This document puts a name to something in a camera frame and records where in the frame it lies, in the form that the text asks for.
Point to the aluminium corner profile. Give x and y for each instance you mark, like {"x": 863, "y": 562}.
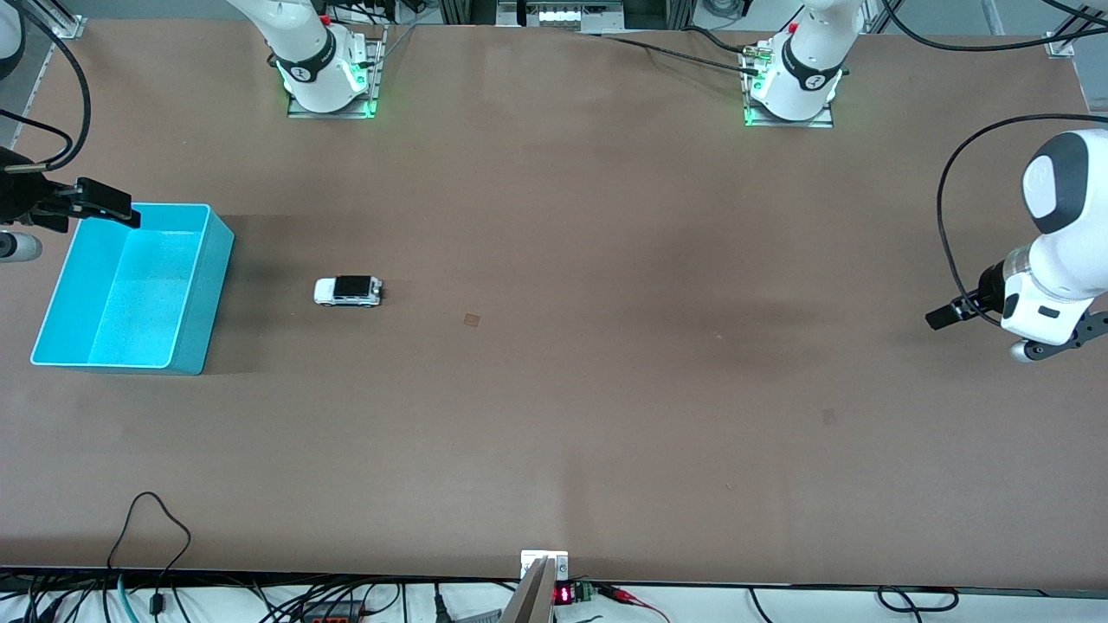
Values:
{"x": 1058, "y": 45}
{"x": 67, "y": 24}

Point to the red digit display module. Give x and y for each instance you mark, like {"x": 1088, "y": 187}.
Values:
{"x": 563, "y": 594}

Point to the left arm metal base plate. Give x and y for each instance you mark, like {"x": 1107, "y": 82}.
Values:
{"x": 822, "y": 122}

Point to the dark power strip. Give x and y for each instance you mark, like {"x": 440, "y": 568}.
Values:
{"x": 333, "y": 616}

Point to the white jeep toy black roof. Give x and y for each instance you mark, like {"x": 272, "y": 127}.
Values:
{"x": 346, "y": 292}

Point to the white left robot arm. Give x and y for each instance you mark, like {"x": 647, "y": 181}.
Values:
{"x": 1065, "y": 260}

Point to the lit metal equipment box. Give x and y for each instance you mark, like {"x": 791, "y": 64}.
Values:
{"x": 563, "y": 16}

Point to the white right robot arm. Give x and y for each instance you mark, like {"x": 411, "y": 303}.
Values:
{"x": 312, "y": 73}

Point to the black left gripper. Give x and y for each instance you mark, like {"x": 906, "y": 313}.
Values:
{"x": 988, "y": 296}

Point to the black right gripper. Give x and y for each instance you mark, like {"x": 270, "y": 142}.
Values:
{"x": 24, "y": 197}

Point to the turquoise plastic bin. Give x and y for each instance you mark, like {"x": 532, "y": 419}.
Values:
{"x": 138, "y": 294}

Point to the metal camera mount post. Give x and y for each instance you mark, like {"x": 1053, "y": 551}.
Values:
{"x": 532, "y": 597}

